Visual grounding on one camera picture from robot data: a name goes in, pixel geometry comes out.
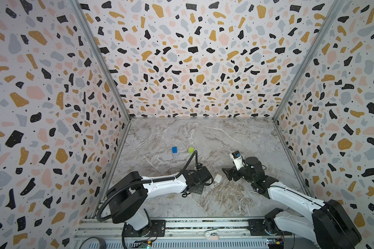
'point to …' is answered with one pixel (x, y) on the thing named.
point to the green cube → (191, 150)
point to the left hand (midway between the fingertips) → (199, 185)
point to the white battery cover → (217, 178)
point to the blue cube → (174, 149)
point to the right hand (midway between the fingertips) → (227, 163)
